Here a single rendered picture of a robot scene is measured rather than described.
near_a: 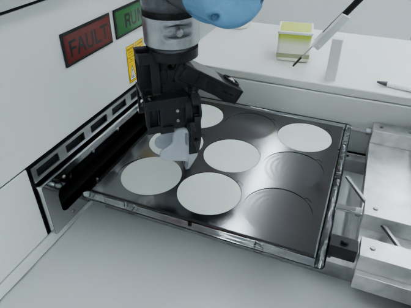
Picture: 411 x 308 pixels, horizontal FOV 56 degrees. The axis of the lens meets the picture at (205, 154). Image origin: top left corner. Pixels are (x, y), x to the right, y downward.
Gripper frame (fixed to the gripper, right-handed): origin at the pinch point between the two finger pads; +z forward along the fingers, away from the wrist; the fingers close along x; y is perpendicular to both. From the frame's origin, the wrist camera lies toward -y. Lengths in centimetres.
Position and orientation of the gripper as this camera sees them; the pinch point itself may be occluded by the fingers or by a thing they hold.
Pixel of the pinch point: (190, 161)
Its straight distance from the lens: 64.8
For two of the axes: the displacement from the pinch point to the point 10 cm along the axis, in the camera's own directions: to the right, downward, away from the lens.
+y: -9.5, 1.9, -2.6
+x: 3.2, 5.5, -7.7
